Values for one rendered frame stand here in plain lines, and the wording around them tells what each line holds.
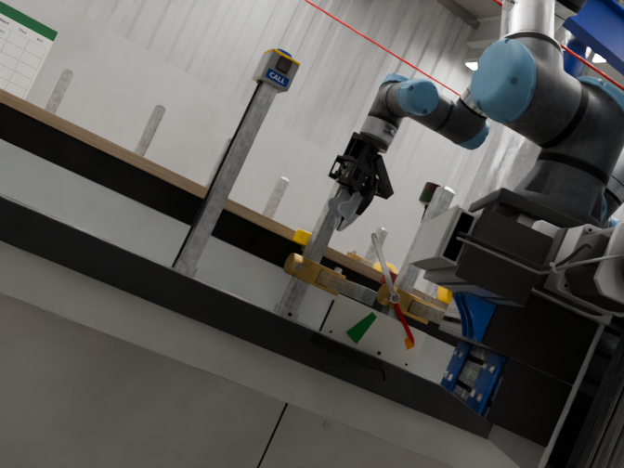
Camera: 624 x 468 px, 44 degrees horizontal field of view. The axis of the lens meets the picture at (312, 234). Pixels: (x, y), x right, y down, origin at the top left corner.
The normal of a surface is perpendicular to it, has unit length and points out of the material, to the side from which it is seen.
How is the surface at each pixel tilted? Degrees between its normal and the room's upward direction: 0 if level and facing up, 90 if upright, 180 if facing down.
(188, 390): 90
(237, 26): 90
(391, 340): 90
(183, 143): 90
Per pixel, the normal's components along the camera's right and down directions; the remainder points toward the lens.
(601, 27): 0.45, 0.14
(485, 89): -0.87, -0.30
